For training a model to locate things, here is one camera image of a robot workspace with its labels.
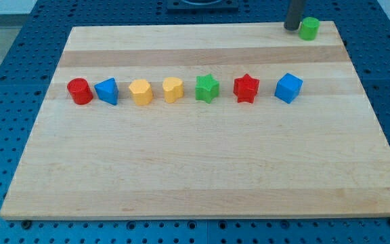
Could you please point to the yellow heart block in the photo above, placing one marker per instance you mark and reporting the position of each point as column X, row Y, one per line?
column 173, row 89

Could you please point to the red star block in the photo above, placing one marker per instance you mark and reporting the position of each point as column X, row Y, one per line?
column 246, row 88

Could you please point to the red cylinder block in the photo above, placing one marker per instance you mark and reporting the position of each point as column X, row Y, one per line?
column 80, row 91

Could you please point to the blue triangle block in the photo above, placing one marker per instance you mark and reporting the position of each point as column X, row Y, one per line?
column 107, row 91

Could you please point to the blue cube block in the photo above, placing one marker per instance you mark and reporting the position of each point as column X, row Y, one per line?
column 288, row 88

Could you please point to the green cylinder block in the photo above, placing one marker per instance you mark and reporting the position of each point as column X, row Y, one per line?
column 309, row 28

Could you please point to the wooden board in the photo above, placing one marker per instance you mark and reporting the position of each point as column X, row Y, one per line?
column 324, row 155

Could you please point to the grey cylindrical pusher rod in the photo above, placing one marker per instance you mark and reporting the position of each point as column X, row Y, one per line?
column 294, row 14

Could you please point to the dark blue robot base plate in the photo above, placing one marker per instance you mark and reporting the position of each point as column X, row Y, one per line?
column 201, row 5

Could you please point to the green star block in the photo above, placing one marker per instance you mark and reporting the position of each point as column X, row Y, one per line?
column 207, row 88

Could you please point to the yellow hexagon block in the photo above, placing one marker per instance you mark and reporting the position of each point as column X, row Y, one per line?
column 141, row 92

